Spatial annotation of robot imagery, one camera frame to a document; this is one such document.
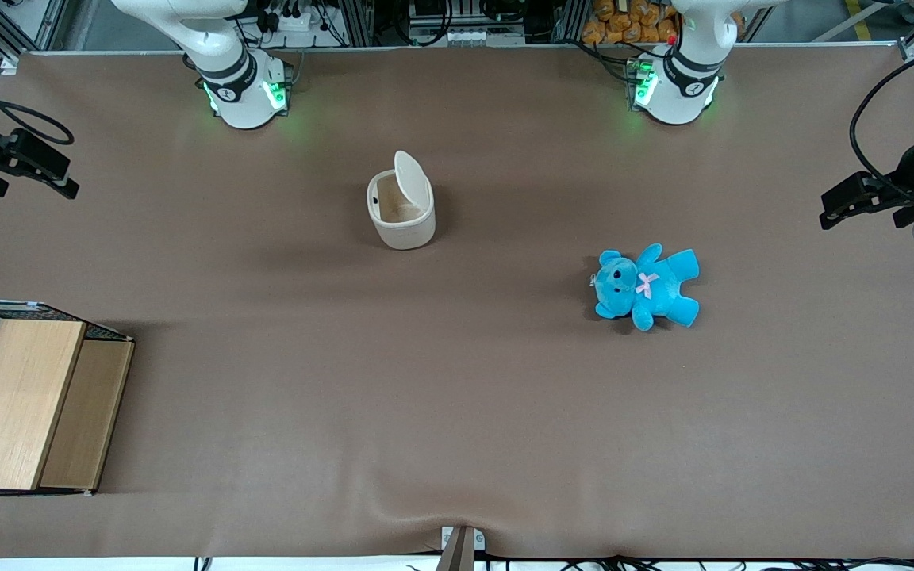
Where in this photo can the white power strip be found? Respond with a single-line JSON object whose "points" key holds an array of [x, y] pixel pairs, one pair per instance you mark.
{"points": [[290, 20]]}

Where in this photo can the white terminal block strip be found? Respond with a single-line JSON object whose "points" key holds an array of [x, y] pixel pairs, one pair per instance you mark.
{"points": [[473, 36]]}

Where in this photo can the beige trash can body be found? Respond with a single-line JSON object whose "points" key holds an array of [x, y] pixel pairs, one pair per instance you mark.
{"points": [[405, 236]]}

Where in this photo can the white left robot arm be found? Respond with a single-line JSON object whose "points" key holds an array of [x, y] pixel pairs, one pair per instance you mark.
{"points": [[683, 95]]}

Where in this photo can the blue teddy bear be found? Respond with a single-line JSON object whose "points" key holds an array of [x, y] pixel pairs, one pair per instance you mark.
{"points": [[651, 289]]}

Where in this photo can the orange plush toys pile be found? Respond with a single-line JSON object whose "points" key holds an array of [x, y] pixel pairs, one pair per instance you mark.
{"points": [[631, 24]]}

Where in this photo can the brown table mat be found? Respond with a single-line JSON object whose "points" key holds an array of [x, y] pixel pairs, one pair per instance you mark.
{"points": [[457, 396]]}

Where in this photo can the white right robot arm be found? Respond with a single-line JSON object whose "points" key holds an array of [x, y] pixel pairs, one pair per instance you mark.
{"points": [[239, 99]]}

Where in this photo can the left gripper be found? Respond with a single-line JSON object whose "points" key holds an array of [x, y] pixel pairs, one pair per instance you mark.
{"points": [[898, 193]]}

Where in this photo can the grey metal table clamp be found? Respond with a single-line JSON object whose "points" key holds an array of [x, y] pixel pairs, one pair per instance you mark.
{"points": [[462, 547]]}

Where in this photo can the white trash can lid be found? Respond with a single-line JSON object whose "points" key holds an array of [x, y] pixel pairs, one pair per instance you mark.
{"points": [[412, 181]]}

